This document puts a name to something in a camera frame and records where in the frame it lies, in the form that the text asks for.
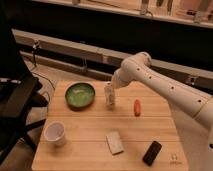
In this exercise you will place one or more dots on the orange carrot toy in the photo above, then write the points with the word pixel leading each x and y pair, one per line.
pixel 137 108

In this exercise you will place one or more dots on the wooden table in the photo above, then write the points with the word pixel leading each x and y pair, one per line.
pixel 86 147

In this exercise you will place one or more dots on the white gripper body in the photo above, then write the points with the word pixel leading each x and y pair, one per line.
pixel 109 94

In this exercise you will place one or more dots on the black phone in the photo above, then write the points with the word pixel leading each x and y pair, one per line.
pixel 152 153

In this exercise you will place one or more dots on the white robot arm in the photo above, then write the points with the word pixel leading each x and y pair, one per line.
pixel 197 104

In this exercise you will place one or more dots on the white paper cup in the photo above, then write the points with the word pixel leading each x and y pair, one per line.
pixel 55 133

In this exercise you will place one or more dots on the green bowl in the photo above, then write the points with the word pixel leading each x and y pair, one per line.
pixel 80 95

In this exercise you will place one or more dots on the white sponge block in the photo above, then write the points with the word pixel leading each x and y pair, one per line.
pixel 114 143

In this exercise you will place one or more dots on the black chair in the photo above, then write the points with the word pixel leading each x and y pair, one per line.
pixel 18 95

